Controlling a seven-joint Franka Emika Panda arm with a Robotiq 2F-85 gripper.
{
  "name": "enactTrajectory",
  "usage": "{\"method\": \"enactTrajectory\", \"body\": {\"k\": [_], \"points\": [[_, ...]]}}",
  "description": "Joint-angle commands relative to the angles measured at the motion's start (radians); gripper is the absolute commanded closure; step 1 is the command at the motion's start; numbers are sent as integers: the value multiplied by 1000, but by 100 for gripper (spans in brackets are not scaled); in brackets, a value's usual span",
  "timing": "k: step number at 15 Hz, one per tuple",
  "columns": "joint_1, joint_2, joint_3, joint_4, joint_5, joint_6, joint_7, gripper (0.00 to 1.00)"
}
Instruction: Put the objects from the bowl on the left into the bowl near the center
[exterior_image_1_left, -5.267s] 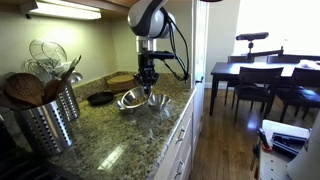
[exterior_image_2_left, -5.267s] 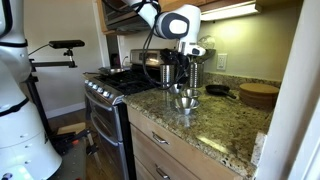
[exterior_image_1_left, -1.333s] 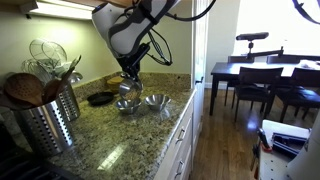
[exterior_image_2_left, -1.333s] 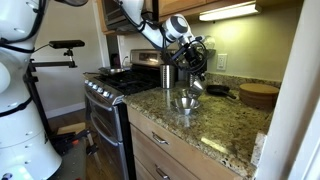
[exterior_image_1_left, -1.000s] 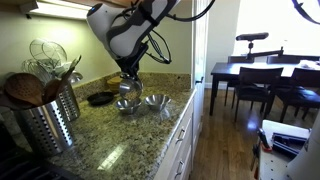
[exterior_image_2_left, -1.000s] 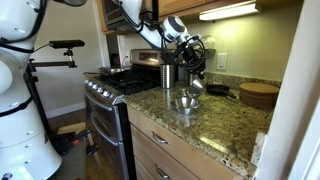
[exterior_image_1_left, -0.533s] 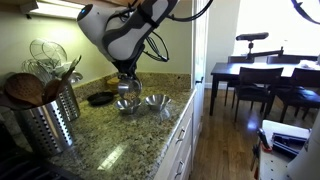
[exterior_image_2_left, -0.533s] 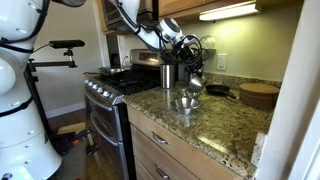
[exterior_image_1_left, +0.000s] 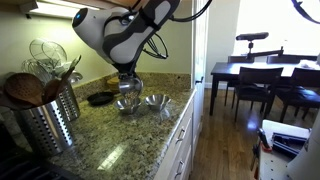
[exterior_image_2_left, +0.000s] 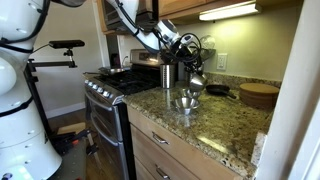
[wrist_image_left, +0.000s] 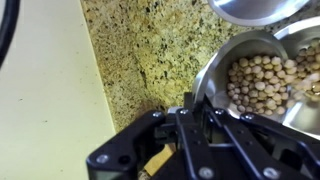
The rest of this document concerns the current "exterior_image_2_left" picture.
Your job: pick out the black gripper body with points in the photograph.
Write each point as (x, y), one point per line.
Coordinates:
(182, 50)

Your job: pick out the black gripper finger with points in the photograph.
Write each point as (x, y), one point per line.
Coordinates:
(190, 68)
(199, 68)

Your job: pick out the small steel bowl with seeds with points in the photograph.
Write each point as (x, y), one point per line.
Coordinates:
(197, 82)

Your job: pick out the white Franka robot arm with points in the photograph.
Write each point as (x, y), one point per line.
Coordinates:
(20, 133)

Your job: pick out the small empty steel bowl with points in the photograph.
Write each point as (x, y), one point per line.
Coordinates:
(188, 94)

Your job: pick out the large empty steel bowl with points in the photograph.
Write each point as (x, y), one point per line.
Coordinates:
(185, 104)

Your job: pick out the black cast iron skillet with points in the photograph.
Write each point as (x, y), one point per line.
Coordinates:
(218, 90)

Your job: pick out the wood upper cabinet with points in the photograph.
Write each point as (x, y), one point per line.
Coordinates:
(176, 5)

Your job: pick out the under-cabinet light strip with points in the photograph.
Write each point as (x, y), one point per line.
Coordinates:
(230, 11)

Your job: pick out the round wooden board stack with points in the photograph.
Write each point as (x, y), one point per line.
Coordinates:
(258, 95)

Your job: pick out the black frying pan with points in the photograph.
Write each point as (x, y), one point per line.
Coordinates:
(111, 70)

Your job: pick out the light wood base cabinet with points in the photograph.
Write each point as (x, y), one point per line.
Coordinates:
(186, 156)

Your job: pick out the white door trim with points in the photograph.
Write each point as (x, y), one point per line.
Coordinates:
(293, 100)

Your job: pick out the stainless steel gas range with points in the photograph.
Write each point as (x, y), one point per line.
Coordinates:
(106, 123)

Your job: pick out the tan cardboard piece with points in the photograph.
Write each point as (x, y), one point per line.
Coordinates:
(71, 128)

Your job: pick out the black orange bar clamp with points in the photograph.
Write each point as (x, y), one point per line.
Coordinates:
(71, 141)

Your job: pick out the gray robot cart top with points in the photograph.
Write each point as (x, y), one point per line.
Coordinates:
(71, 165)

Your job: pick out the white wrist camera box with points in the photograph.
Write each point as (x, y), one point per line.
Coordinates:
(187, 39)

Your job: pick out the white wall outlet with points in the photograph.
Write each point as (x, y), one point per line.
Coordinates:
(221, 61)

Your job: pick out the black stereo camera bar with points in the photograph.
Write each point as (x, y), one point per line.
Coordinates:
(66, 44)

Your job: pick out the black camera stand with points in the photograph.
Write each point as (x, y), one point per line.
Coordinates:
(36, 100)

